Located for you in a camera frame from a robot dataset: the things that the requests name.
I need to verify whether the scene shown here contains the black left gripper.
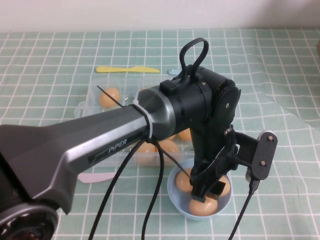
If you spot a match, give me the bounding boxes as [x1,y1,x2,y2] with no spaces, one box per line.
[189,126,239,204]

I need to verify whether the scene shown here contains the clear plastic egg box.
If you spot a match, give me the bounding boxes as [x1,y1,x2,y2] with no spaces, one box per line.
[74,74,198,168]

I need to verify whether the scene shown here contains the light blue plastic bowl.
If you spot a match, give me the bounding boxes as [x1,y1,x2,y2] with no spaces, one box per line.
[166,158,232,222]

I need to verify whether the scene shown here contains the green checked tablecloth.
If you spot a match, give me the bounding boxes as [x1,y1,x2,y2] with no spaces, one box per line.
[0,28,320,240]

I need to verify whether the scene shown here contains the white zip tie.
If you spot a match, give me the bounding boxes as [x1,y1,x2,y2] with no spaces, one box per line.
[132,98,157,144]

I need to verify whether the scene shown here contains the pink plastic knife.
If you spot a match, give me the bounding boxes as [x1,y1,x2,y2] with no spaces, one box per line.
[77,171,117,184]

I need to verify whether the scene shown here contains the yellow plastic knife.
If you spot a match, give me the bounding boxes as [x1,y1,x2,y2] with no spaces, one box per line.
[95,66,160,74]

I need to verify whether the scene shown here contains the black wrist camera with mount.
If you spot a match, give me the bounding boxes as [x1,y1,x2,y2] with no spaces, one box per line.
[232,128,279,185]

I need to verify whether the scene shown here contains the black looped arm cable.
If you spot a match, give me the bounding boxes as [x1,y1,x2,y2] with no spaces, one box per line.
[180,37,210,83]

